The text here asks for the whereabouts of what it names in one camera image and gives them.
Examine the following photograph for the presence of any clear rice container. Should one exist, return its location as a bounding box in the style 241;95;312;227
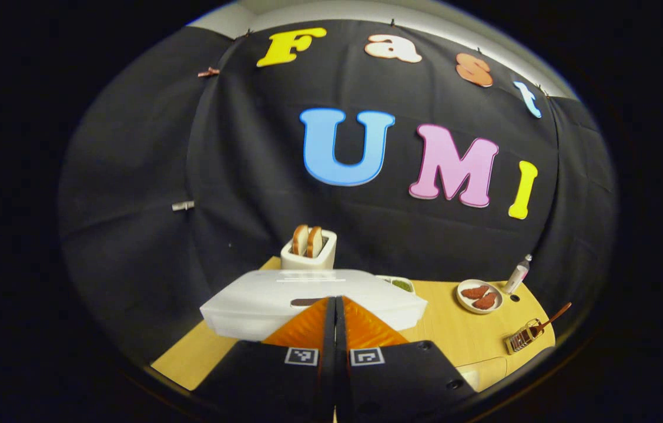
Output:
455;357;508;393

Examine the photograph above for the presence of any white rice cooker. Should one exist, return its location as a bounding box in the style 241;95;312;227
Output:
199;269;428;343

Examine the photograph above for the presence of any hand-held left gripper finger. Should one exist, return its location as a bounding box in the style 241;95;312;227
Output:
336;296;477;421
193;297;337;421

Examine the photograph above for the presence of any small pink label bottle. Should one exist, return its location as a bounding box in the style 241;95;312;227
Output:
503;254;533;295

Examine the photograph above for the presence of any white round plate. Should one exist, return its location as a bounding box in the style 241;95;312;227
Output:
456;279;504;315

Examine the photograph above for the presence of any brown wooden spoon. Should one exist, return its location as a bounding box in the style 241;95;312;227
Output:
528;302;572;338

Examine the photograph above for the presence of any wire chopstick holder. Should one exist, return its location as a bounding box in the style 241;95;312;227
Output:
505;318;544;355

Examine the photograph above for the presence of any toasted bread slice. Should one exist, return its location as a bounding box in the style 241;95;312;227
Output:
292;224;310;256
306;226;324;259

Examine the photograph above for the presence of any white toaster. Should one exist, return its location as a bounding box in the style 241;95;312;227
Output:
280;229;337;271

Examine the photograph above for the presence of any black backdrop cloth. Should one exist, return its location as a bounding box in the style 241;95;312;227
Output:
58;19;619;365

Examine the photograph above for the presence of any white divided condiment dish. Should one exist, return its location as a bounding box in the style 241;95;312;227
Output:
376;275;416;294

